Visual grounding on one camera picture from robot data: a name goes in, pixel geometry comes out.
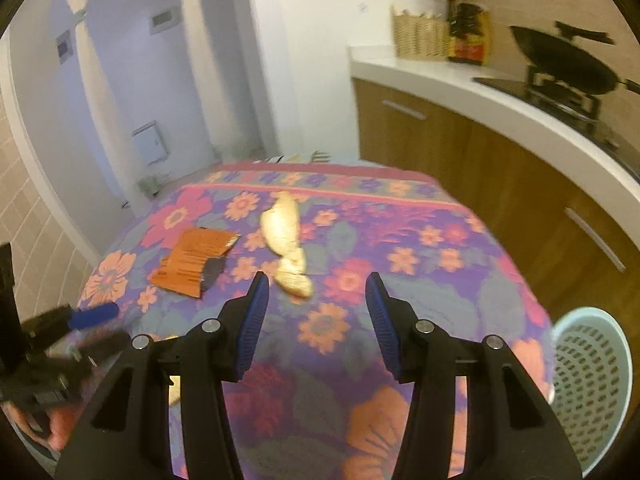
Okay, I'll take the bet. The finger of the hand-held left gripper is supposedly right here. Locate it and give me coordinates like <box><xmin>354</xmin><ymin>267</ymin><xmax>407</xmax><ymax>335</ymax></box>
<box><xmin>75</xmin><ymin>330</ymin><xmax>131</xmax><ymax>361</ymax></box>
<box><xmin>67</xmin><ymin>302</ymin><xmax>121</xmax><ymax>331</ymax></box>

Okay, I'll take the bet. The black glass gas stove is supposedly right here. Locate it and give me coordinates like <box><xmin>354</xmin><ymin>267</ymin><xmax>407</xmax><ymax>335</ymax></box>
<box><xmin>472</xmin><ymin>67</ymin><xmax>640</xmax><ymax>176</ymax></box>

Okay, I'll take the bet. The striped cloth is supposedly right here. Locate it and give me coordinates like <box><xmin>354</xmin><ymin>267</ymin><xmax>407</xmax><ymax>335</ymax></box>
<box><xmin>252</xmin><ymin>152</ymin><xmax>333</xmax><ymax>165</ymax></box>

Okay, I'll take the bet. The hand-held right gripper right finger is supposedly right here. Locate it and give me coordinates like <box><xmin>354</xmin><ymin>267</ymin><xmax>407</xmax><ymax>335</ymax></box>
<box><xmin>365</xmin><ymin>271</ymin><xmax>586</xmax><ymax>480</ymax></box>

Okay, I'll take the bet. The floral tablecloth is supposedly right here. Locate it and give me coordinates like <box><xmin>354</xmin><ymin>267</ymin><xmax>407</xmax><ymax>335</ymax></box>
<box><xmin>50</xmin><ymin>162</ymin><xmax>556</xmax><ymax>480</ymax></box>

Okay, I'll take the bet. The white wall box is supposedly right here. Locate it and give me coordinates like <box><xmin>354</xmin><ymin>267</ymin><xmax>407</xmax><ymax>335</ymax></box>
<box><xmin>131</xmin><ymin>121</ymin><xmax>171</xmax><ymax>166</ymax></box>

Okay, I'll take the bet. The wooden cabinet door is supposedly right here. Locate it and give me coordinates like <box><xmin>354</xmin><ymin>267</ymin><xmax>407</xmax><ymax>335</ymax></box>
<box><xmin>450</xmin><ymin>120</ymin><xmax>640</xmax><ymax>321</ymax></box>
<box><xmin>352</xmin><ymin>77</ymin><xmax>471</xmax><ymax>191</ymax></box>

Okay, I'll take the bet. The grey wall panel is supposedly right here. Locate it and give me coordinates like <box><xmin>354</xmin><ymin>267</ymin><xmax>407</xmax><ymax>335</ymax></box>
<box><xmin>56</xmin><ymin>30</ymin><xmax>76</xmax><ymax>65</ymax></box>
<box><xmin>150</xmin><ymin>7</ymin><xmax>181</xmax><ymax>36</ymax></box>

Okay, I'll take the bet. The wicker utensil holder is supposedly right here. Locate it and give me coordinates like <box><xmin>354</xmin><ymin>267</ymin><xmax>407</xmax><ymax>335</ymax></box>
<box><xmin>391</xmin><ymin>5</ymin><xmax>451</xmax><ymax>59</ymax></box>

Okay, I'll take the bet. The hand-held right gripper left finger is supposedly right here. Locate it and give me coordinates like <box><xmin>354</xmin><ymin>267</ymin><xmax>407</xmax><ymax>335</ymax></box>
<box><xmin>54</xmin><ymin>271</ymin><xmax>271</xmax><ymax>480</ymax></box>

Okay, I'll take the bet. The dark sauce bottle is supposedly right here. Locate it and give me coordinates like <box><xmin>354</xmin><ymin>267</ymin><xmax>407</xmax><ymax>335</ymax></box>
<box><xmin>446</xmin><ymin>0</ymin><xmax>463</xmax><ymax>58</ymax></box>

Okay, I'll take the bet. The beige vegetable peel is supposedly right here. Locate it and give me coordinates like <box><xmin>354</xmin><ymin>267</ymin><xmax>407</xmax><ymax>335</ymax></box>
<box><xmin>260</xmin><ymin>190</ymin><xmax>315</xmax><ymax>302</ymax></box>

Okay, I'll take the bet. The light blue plastic basket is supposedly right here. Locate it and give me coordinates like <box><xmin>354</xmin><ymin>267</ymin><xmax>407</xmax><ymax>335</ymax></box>
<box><xmin>550</xmin><ymin>306</ymin><xmax>632</xmax><ymax>478</ymax></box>

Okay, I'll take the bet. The orange snack wrapper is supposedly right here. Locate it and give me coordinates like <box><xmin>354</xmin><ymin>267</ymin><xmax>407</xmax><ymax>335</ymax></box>
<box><xmin>148</xmin><ymin>227</ymin><xmax>242</xmax><ymax>300</ymax></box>

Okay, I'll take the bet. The black wok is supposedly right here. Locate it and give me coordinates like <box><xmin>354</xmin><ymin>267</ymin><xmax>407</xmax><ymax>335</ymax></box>
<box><xmin>510</xmin><ymin>25</ymin><xmax>640</xmax><ymax>96</ymax></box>

